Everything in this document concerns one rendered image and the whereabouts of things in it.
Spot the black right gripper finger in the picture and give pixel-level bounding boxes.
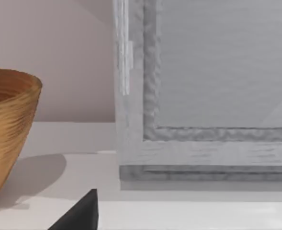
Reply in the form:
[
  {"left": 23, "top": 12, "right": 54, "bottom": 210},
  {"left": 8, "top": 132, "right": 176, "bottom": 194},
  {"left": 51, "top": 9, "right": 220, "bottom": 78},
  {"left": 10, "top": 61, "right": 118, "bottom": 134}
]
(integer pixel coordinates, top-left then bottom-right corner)
[{"left": 47, "top": 188, "right": 99, "bottom": 230}]

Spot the ribbed wooden bowl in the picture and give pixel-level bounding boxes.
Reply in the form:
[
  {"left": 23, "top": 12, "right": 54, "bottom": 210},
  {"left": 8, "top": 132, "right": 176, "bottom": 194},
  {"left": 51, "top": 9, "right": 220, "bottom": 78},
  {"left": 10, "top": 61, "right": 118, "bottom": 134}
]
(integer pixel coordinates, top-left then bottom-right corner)
[{"left": 0, "top": 67, "right": 43, "bottom": 204}]

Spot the grey cabinet door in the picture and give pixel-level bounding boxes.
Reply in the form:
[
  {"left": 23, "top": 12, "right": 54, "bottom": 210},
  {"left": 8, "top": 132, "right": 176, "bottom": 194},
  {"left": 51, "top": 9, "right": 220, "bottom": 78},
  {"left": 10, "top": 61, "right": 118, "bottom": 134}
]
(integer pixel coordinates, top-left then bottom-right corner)
[{"left": 128, "top": 0, "right": 282, "bottom": 166}]

